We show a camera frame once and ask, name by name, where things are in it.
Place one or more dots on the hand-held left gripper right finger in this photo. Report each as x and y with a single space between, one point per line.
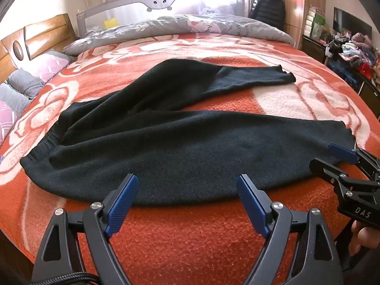
252 206

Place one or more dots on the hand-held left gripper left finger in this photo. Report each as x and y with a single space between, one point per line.
122 206

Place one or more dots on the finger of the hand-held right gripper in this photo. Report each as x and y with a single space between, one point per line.
341 152
325 170

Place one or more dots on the black pants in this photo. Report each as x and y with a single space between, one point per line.
166 142

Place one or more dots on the person's right hand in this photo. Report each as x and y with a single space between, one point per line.
360 239

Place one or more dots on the orange floral blanket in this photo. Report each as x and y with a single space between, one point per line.
190 237

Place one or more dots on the dark low cabinet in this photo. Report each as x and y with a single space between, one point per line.
341 71

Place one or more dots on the pile of clothes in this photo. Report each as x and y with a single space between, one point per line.
354 52

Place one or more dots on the black flat screen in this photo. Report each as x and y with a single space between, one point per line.
351 23

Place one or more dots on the stack of boxes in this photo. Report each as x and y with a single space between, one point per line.
316 22

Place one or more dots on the wooden wardrobe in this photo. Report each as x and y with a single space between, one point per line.
297 3

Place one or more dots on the pink and grey cushion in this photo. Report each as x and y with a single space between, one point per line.
26 83

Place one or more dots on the black padded jacket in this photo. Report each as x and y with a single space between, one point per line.
268 7

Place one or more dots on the yellow toy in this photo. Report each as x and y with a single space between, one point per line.
111 23

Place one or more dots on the grey floral quilt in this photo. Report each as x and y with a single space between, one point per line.
178 28

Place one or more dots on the wooden headboard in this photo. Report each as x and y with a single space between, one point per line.
32 38

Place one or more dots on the pink plush toy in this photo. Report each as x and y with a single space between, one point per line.
213 8

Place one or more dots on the grey bed guard rail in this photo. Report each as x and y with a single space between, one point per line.
124 9

